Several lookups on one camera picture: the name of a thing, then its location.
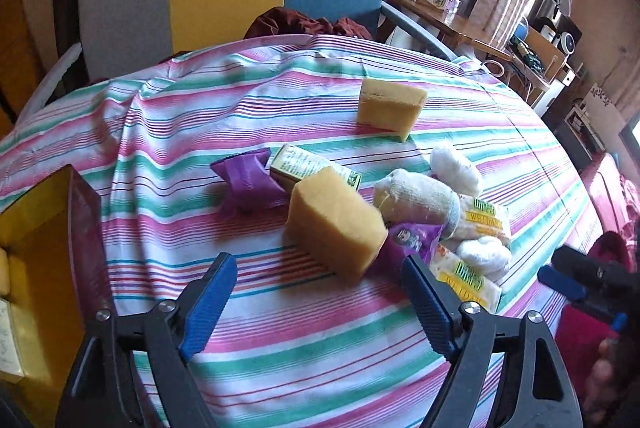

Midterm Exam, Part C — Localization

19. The purple snack packet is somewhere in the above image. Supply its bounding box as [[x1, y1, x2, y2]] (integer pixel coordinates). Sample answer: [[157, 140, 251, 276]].
[[210, 148, 293, 216]]

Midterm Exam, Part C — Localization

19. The white wad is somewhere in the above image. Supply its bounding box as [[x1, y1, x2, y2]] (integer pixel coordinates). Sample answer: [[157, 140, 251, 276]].
[[430, 143, 483, 196], [457, 238, 512, 281]]

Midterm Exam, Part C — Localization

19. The pale carton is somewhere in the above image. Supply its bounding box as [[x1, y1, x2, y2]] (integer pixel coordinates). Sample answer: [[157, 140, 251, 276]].
[[0, 298, 26, 381]]

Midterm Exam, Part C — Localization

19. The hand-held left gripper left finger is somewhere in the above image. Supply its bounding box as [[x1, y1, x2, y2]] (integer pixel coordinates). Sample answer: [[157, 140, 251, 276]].
[[55, 252, 238, 428]]

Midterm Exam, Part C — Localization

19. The yellow sponge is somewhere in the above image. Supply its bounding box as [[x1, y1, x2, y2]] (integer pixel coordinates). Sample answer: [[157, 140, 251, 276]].
[[284, 166, 389, 285], [356, 78, 429, 143]]

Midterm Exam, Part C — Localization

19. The striped tablecloth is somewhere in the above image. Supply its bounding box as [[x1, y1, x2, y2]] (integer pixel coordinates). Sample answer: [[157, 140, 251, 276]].
[[0, 33, 608, 428]]

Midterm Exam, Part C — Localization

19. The black stereo unit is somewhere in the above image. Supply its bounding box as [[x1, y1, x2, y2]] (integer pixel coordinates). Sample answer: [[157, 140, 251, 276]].
[[530, 0, 583, 55]]

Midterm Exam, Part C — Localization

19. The beige sock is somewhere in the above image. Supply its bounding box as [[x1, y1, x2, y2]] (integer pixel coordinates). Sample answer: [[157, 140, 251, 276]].
[[372, 169, 461, 239]]

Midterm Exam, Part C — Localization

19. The green carton box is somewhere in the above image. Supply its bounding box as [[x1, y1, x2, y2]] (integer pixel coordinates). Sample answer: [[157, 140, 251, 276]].
[[270, 144, 362, 191]]

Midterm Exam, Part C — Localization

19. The yellow storage box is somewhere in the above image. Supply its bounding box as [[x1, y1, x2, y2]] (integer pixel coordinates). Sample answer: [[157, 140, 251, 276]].
[[0, 164, 113, 384]]

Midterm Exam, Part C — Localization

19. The purple snack packet cartoon print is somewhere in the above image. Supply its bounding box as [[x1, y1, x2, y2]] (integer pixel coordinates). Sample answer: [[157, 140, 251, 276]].
[[370, 222, 446, 276]]

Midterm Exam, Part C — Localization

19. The white floral paper bag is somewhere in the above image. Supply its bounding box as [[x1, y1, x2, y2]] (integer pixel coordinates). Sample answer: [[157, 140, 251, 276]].
[[584, 83, 627, 120]]

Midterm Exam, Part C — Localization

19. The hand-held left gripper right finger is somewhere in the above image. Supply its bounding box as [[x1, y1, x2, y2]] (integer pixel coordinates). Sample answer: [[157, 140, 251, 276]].
[[400, 254, 583, 428]]

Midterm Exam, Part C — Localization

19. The yellow green cracker packet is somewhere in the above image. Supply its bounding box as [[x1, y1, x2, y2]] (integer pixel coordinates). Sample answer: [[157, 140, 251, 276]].
[[450, 194, 512, 246], [431, 243, 502, 314]]

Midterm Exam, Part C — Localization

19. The red fleece cloth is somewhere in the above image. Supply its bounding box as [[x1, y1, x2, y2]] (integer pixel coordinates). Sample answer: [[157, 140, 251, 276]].
[[555, 153, 640, 409]]

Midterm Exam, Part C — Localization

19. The wooden side desk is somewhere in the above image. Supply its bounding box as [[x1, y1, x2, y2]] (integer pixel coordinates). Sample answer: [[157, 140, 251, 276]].
[[382, 0, 513, 61]]

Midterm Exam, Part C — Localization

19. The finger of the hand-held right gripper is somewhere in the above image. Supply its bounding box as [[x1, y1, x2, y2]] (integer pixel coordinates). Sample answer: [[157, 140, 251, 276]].
[[539, 264, 588, 304], [551, 247, 608, 278]]

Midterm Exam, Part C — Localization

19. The dark red cloth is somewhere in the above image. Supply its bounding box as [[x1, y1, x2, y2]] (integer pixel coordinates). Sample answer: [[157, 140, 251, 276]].
[[245, 7, 373, 40]]

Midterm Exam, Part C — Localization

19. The person's right hand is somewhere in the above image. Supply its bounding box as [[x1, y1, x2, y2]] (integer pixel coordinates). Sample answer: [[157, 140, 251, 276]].
[[582, 335, 626, 414]]

